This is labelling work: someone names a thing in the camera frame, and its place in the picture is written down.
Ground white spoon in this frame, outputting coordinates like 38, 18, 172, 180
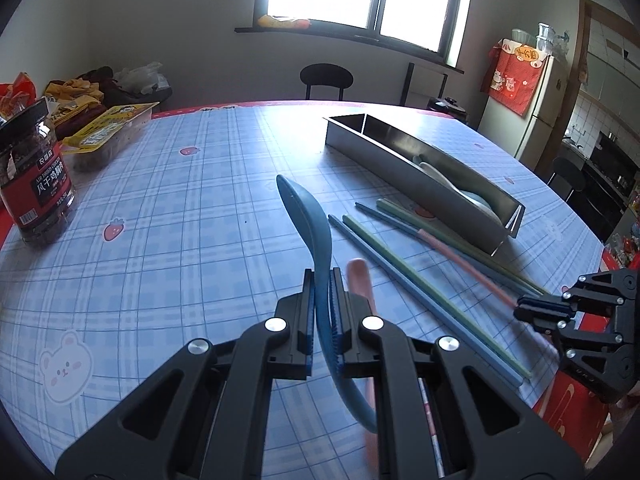
417, 160, 477, 197

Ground black kitchen stove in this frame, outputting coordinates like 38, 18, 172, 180
582, 131, 640, 242

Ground dark windowsill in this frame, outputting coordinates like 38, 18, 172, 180
234, 25, 466, 74

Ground white plastic bag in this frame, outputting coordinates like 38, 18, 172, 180
114, 61, 169, 94

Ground pale blue spoon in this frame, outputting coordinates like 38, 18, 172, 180
457, 187, 504, 224

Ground red printed cloth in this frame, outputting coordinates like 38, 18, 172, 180
487, 37, 546, 117

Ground yellow snack bags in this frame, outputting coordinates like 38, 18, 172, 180
42, 77, 107, 127

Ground snack jar with black lid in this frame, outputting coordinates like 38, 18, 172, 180
0, 97, 77, 247

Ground black metal frame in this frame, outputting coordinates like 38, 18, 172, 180
402, 62, 449, 107

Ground blue chopstick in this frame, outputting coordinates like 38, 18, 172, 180
327, 214, 530, 387
355, 202, 506, 286

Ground white refrigerator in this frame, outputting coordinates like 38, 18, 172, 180
477, 37, 572, 162

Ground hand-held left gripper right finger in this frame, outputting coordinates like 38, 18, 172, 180
327, 267, 586, 480

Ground pink chopstick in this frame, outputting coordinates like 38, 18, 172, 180
417, 229, 523, 309

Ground red snack bag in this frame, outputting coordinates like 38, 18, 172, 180
0, 72, 39, 122

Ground steel perforated utensil tray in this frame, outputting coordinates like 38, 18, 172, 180
322, 114, 526, 256

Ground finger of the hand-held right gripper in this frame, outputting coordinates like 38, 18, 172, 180
530, 314, 632, 373
514, 268, 640, 322

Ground black pressure cooker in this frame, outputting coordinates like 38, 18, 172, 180
429, 95, 469, 122

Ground pink spoon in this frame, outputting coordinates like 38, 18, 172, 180
346, 258, 383, 480

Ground yellow packet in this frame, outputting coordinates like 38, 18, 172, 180
257, 13, 310, 30

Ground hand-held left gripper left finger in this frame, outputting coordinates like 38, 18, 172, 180
55, 269, 321, 480

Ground clear plastic containers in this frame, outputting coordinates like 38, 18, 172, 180
510, 22, 572, 57

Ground pile of snack bags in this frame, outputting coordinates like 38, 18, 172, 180
50, 66, 123, 136

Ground black round chair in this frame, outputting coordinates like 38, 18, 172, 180
547, 156, 587, 202
300, 63, 355, 101

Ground yellow snack tray pack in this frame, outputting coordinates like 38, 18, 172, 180
60, 102, 161, 172

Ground wooden door frame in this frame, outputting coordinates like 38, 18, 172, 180
564, 0, 640, 161

